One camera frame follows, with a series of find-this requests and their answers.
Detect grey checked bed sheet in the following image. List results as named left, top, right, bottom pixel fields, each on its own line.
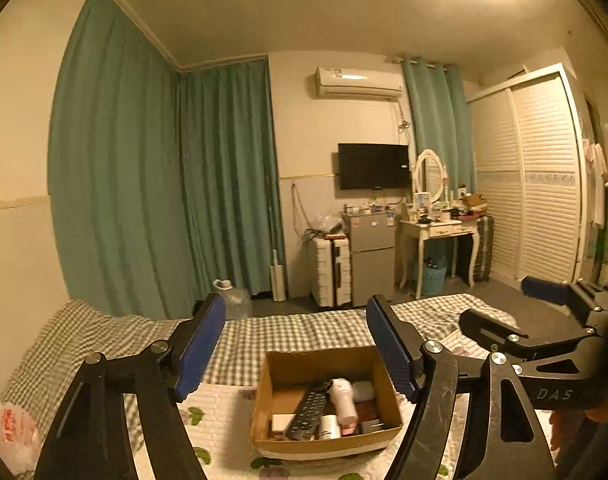
left=0, top=292, right=520, bottom=411

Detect green curtain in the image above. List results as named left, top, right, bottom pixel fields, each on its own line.
left=176, top=57, right=287, bottom=301
left=401, top=55, right=477, bottom=196
left=48, top=0, right=185, bottom=321

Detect white red-print plastic bag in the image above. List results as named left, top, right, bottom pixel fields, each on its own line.
left=0, top=396, right=39, bottom=475

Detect dark suitcase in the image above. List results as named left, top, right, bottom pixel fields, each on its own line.
left=471, top=215, right=495, bottom=282

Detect black remote control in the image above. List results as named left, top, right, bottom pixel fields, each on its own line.
left=285, top=391, right=329, bottom=441

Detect clear plastic bag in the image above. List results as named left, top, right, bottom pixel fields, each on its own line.
left=314, top=212, right=352, bottom=238

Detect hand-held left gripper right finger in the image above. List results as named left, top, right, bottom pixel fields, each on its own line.
left=366, top=294, right=560, bottom=480

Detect hanging white clothes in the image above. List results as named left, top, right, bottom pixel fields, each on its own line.
left=581, top=141, right=608, bottom=226

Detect white louvred wardrobe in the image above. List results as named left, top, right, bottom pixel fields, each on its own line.
left=468, top=64, right=585, bottom=286

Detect person's right hand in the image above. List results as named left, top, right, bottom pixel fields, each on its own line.
left=549, top=405, right=605, bottom=466

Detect hanging wall cables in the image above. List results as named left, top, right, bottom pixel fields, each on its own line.
left=290, top=182, right=315, bottom=241

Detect white tube with red label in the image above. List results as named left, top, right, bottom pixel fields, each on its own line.
left=318, top=414, right=341, bottom=441

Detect white suitcase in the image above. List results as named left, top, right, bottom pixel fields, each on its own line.
left=311, top=235, right=353, bottom=308

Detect white handheld device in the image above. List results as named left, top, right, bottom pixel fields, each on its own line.
left=329, top=379, right=359, bottom=425

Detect blue basket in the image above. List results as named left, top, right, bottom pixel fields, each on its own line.
left=421, top=262, right=447, bottom=297

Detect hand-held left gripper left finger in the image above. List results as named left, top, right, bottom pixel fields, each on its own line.
left=34, top=292, right=228, bottom=480

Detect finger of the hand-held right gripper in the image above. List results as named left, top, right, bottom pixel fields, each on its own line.
left=458, top=307, right=600, bottom=362
left=521, top=276, right=605, bottom=322

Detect white dressing table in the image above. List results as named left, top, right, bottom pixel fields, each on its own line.
left=396, top=217, right=480, bottom=298

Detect cardboard box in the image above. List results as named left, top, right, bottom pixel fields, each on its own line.
left=250, top=346, right=405, bottom=461

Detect black wall television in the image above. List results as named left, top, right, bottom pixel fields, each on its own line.
left=338, top=143, right=409, bottom=191

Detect white floral quilt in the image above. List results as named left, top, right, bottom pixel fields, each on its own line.
left=124, top=330, right=555, bottom=480

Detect white air conditioner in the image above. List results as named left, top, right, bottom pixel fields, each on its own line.
left=312, top=66, right=403, bottom=101

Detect air conditioner pipe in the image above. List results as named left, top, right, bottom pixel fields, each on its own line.
left=396, top=100, right=415, bottom=143

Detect clear water jug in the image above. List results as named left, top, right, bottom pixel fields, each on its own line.
left=213, top=279, right=252, bottom=320

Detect oval white mirror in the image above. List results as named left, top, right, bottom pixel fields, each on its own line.
left=414, top=149, right=447, bottom=205

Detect grey small fridge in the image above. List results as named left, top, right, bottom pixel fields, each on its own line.
left=349, top=210, right=402, bottom=308

